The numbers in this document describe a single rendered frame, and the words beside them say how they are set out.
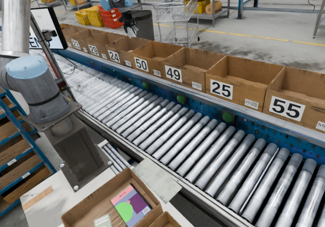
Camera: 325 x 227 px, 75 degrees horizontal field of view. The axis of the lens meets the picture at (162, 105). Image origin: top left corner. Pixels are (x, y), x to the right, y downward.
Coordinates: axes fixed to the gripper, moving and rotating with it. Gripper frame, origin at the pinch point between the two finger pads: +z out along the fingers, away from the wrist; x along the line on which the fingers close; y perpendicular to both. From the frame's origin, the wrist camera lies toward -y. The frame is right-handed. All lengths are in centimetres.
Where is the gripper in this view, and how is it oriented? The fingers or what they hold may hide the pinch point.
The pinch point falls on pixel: (132, 35)
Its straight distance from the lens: 184.3
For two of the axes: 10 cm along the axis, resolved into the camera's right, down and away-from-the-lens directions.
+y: 7.4, 3.0, -6.0
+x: 6.3, -6.3, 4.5
